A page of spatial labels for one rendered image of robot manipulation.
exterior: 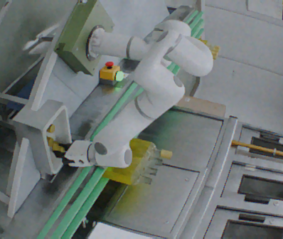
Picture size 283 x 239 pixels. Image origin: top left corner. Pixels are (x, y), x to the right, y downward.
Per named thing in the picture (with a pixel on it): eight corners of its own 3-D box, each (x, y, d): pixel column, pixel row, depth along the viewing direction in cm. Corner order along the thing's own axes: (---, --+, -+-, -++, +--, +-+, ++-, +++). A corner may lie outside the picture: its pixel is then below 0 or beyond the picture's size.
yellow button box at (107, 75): (99, 82, 180) (113, 85, 178) (98, 69, 176) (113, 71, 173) (105, 75, 185) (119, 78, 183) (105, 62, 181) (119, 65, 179)
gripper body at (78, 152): (93, 171, 129) (68, 168, 134) (105, 153, 136) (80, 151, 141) (85, 155, 125) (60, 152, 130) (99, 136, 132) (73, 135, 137)
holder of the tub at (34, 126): (39, 178, 141) (54, 185, 139) (25, 124, 125) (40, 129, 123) (57, 153, 154) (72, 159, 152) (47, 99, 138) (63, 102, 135)
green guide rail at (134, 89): (88, 141, 150) (107, 147, 148) (88, 139, 150) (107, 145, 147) (195, 11, 281) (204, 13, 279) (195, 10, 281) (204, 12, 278)
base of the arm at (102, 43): (81, 49, 135) (119, 54, 131) (93, 20, 137) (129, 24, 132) (95, 60, 150) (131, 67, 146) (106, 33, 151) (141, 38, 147)
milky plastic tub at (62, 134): (37, 169, 138) (54, 177, 135) (25, 124, 124) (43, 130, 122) (56, 144, 151) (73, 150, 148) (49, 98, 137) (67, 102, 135)
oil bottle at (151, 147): (107, 149, 171) (153, 161, 165) (105, 139, 168) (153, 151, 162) (111, 141, 176) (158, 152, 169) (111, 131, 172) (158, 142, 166)
